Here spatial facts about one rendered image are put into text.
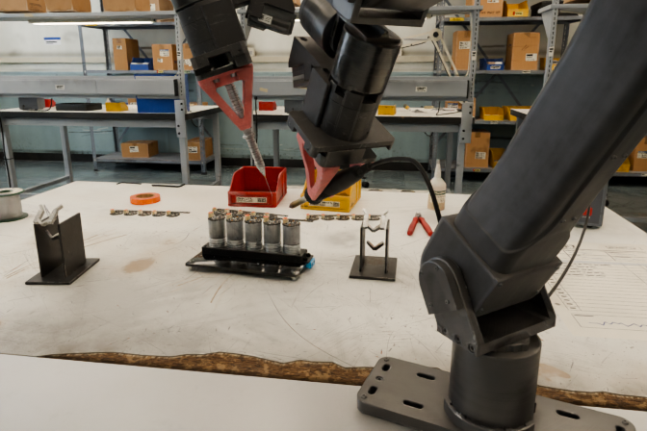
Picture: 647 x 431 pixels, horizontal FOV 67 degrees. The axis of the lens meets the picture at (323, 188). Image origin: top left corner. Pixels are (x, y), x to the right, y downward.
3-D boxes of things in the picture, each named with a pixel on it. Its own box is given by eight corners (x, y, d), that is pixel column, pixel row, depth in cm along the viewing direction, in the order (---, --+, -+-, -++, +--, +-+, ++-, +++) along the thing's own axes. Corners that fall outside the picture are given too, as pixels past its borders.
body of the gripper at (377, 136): (283, 125, 52) (298, 63, 47) (361, 120, 57) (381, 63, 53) (310, 163, 48) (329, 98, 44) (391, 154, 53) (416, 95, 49)
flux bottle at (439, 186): (436, 212, 94) (439, 161, 91) (423, 208, 96) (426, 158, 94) (448, 209, 96) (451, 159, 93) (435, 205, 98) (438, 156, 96)
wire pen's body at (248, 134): (254, 165, 64) (222, 86, 61) (266, 162, 64) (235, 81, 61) (254, 168, 62) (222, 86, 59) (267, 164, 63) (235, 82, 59)
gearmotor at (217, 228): (221, 254, 69) (220, 219, 68) (206, 252, 70) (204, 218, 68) (229, 247, 71) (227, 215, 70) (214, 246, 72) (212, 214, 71)
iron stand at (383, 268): (350, 293, 67) (346, 255, 60) (357, 242, 73) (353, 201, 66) (395, 297, 66) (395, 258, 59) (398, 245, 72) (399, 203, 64)
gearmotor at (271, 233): (278, 259, 67) (277, 224, 66) (261, 258, 68) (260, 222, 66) (283, 253, 69) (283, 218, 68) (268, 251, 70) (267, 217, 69)
